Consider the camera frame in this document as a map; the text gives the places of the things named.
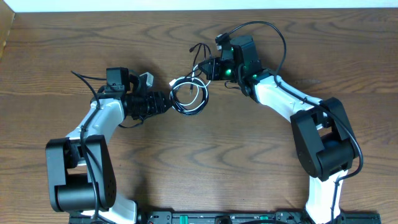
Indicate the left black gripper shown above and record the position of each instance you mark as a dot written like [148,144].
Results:
[157,105]

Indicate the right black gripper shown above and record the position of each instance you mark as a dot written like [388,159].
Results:
[213,74]

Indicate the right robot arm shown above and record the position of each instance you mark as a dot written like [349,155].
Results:
[325,143]

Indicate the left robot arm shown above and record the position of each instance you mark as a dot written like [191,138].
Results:
[80,173]

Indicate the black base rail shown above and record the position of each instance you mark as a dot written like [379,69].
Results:
[212,218]

